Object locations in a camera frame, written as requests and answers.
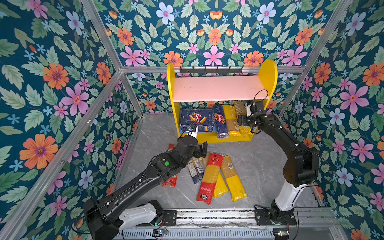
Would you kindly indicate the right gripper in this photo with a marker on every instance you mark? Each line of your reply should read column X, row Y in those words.
column 242, row 120

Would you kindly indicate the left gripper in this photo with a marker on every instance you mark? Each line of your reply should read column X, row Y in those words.
column 201, row 152

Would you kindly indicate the clear blue spaghetti bag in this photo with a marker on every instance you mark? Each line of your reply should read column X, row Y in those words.
column 196, row 170

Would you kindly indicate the yellow Pastatime spaghetti bag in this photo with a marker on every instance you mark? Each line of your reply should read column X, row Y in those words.
column 241, row 112

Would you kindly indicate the dark blue Barilla spaghetti bag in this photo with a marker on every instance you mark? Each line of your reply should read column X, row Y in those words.
column 220, row 122

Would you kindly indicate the blue Barilla pasta box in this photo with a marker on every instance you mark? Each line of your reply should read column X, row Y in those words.
column 203, row 119

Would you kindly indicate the red spaghetti bag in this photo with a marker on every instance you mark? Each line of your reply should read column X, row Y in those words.
column 206, row 191
column 172, row 181

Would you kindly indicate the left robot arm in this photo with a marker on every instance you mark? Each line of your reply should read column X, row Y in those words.
column 108, row 216

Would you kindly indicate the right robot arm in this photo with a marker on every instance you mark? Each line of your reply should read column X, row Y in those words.
column 300, row 169

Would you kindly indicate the yellow shelf unit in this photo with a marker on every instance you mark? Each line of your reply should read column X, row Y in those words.
column 258, row 87

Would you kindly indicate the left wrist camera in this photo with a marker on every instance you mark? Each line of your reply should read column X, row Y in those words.
column 193, row 131

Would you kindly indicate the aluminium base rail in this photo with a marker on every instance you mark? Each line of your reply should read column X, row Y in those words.
column 251, row 218

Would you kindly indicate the black hook rail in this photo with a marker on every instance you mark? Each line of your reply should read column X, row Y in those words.
column 210, row 70

